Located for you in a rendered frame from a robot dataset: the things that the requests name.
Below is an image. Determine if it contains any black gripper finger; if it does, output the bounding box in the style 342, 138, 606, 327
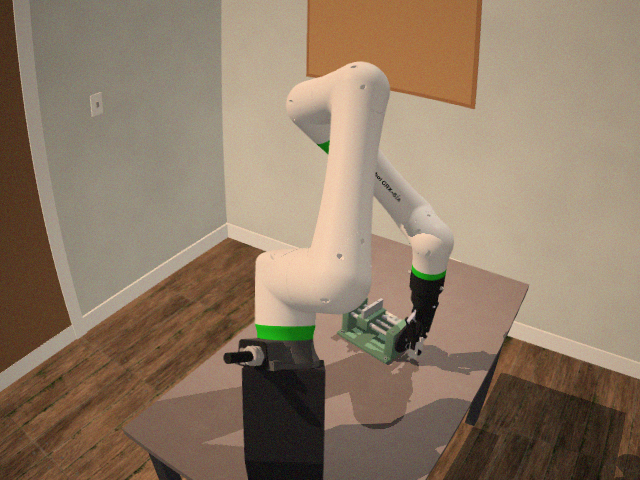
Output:
405, 309, 427, 359
418, 302, 439, 353

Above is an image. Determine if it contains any green clamp slide with handwheel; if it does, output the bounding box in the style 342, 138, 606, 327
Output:
337, 297, 410, 364

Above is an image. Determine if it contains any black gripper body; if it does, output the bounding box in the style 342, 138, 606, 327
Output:
411, 292, 439, 320

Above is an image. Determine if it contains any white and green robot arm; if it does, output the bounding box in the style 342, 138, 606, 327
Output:
223, 62, 454, 371

